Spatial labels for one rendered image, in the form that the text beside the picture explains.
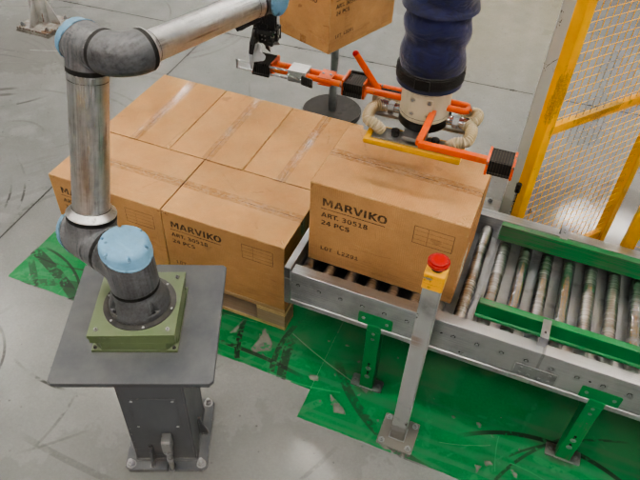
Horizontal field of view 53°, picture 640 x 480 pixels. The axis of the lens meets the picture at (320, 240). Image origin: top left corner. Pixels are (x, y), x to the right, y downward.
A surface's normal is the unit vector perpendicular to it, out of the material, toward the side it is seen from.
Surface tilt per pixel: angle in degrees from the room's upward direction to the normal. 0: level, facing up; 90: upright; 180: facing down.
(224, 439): 0
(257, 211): 0
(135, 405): 90
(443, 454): 0
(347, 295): 90
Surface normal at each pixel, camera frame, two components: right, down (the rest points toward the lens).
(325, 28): -0.68, 0.49
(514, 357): -0.38, 0.63
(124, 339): 0.02, 0.70
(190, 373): 0.04, -0.72
